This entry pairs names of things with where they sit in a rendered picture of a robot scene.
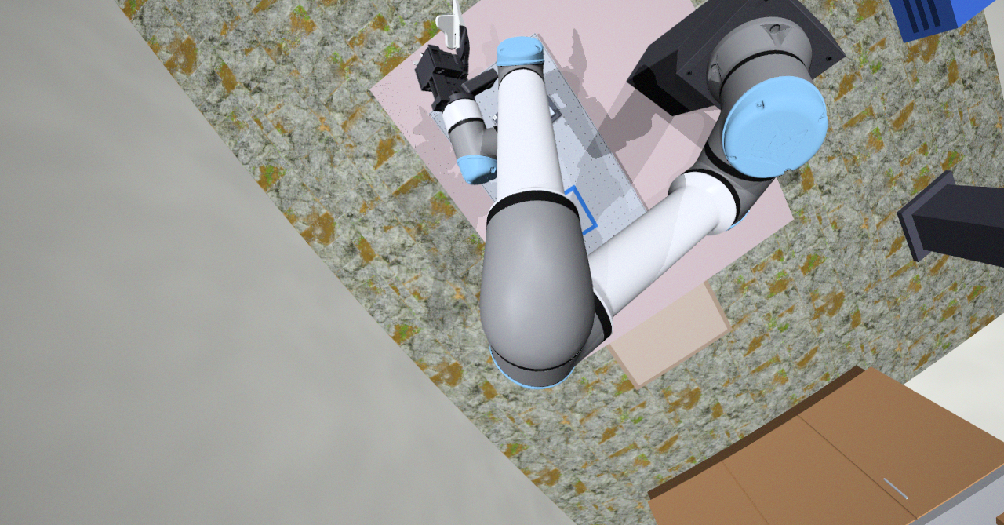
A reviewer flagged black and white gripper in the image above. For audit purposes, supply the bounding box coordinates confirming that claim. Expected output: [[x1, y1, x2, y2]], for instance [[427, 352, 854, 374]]
[[413, 0, 476, 113]]

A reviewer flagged blue tape outline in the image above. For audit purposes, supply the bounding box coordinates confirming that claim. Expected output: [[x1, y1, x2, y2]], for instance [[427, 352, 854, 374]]
[[565, 185, 598, 235]]

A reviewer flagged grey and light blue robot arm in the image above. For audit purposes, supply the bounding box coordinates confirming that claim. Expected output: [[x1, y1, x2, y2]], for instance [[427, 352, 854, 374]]
[[442, 16, 828, 389]]

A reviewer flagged dark grey rectangular frame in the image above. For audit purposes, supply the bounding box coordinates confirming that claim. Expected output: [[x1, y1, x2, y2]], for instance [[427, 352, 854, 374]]
[[493, 95, 562, 125]]

